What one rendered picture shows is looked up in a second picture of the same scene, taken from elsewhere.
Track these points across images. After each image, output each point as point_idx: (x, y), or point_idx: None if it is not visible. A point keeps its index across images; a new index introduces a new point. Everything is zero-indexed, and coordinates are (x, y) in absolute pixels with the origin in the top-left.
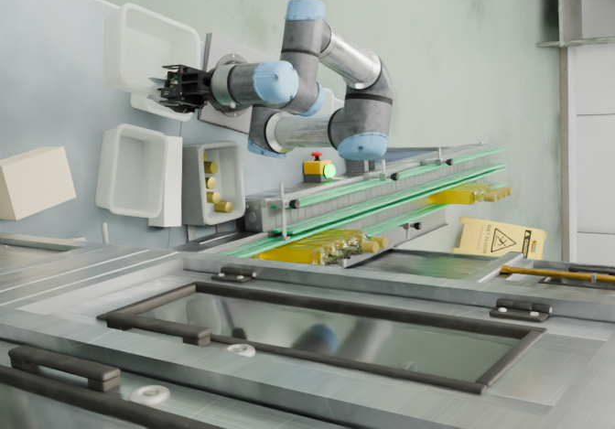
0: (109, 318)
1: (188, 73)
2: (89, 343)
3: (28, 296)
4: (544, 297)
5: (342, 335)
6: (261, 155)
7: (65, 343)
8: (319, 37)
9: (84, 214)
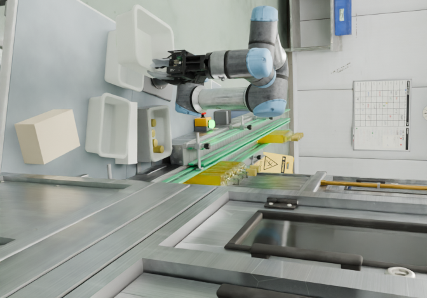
0: (255, 250)
1: (192, 56)
2: (283, 277)
3: (151, 232)
4: None
5: None
6: (173, 114)
7: (251, 277)
8: (276, 33)
9: (79, 157)
